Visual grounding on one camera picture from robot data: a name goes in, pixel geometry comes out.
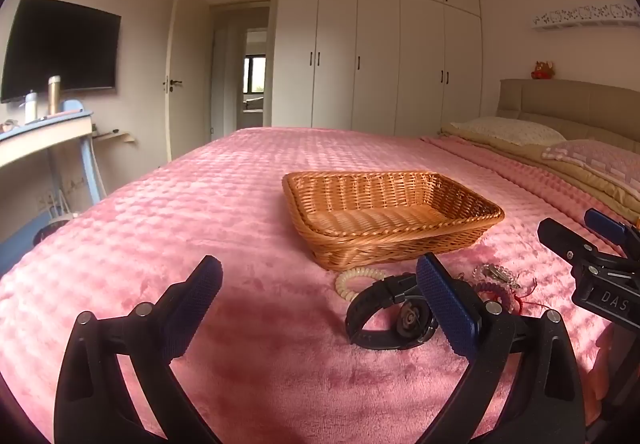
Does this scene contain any white decorative wall shelf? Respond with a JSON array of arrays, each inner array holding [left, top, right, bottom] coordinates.
[[531, 4, 640, 31]]

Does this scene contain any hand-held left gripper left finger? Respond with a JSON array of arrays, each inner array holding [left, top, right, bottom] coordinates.
[[53, 254, 223, 444]]

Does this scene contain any white room door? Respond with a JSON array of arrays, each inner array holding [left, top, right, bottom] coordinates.
[[165, 0, 211, 162]]

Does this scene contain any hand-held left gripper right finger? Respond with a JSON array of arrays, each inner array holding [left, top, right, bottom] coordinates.
[[416, 253, 586, 444]]

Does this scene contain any pink plush blanket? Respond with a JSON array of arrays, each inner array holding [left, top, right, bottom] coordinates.
[[0, 127, 640, 444]]

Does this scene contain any dark framed window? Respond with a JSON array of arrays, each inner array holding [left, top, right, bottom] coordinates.
[[243, 55, 267, 94]]

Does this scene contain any small wooden wall shelf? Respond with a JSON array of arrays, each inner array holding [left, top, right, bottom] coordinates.
[[92, 124, 137, 145]]

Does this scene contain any gold thermos bottle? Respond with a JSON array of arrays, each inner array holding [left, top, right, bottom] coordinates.
[[48, 75, 62, 116]]

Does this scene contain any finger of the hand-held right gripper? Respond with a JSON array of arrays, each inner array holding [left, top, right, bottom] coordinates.
[[584, 208, 640, 250], [538, 217, 621, 271]]

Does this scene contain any beige quilt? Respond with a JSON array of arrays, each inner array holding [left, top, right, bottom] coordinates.
[[440, 124, 640, 225]]

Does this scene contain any beige upholstered headboard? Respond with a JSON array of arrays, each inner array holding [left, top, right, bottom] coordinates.
[[496, 78, 640, 142]]

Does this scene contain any black wristwatch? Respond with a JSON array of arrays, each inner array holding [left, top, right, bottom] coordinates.
[[345, 273, 451, 351]]

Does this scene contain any black wall television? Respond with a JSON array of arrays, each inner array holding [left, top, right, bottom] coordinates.
[[0, 0, 122, 104]]

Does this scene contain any white and blue desk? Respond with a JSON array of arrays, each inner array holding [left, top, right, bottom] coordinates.
[[0, 110, 107, 206]]

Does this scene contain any purple spiral hair tie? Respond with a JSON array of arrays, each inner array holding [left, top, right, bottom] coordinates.
[[472, 279, 516, 313]]

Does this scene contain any brown wicker basket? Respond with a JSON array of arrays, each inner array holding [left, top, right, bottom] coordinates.
[[282, 170, 505, 271]]

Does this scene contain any pink checked pillow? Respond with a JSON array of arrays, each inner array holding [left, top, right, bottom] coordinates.
[[542, 139, 640, 197]]

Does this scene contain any cream spiral hair tie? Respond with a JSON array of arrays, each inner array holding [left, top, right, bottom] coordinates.
[[335, 266, 387, 302]]

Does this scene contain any red string bracelet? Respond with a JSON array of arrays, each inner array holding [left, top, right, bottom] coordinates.
[[515, 278, 556, 318]]

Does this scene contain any white patterned pillow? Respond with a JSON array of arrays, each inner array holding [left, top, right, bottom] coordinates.
[[462, 115, 566, 146]]

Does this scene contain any white built-in wardrobe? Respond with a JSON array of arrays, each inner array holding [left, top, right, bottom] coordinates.
[[271, 0, 483, 137]]

